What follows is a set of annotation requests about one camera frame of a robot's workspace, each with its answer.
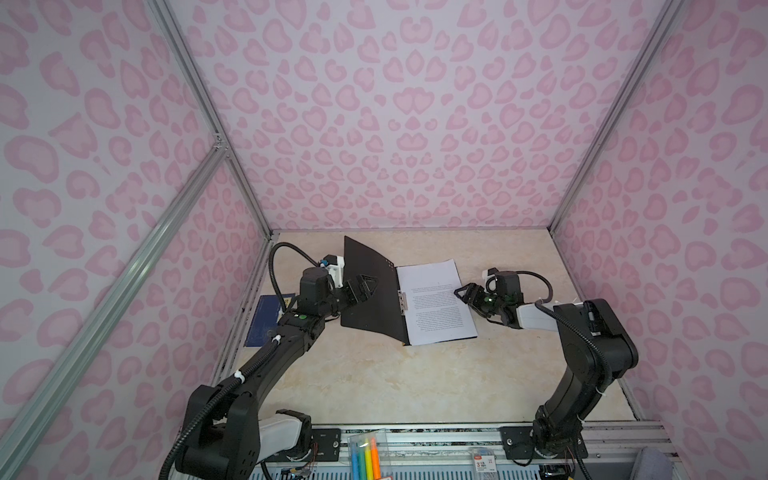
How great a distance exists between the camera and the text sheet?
94cm

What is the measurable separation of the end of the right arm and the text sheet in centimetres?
2

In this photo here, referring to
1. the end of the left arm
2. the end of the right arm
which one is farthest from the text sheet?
the end of the left arm

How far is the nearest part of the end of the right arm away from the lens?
761 millimetres

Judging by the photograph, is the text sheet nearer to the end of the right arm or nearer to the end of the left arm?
the end of the right arm
